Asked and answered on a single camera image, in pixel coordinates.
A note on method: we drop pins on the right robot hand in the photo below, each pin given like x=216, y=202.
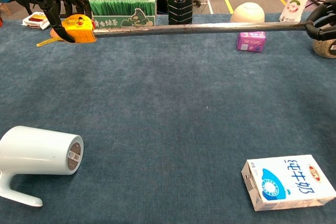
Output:
x=326, y=16

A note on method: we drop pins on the yellow tape measure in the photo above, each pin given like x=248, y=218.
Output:
x=81, y=31

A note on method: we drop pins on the glass jar black lid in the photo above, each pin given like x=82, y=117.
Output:
x=325, y=49

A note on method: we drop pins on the white red snack packet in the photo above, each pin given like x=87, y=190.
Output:
x=36, y=20

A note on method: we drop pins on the round woven coaster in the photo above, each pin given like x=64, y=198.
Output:
x=55, y=35

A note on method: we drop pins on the beige bowl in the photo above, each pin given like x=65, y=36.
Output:
x=248, y=14

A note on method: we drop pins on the small purple box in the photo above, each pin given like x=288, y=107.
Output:
x=250, y=41

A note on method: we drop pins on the clear green tea bag box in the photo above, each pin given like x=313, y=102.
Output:
x=123, y=6

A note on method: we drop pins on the light blue plastic mug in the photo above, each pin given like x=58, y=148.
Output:
x=36, y=150

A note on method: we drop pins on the white blue milk carton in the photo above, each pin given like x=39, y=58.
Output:
x=288, y=182

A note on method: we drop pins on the blue table mat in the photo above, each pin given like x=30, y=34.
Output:
x=168, y=103

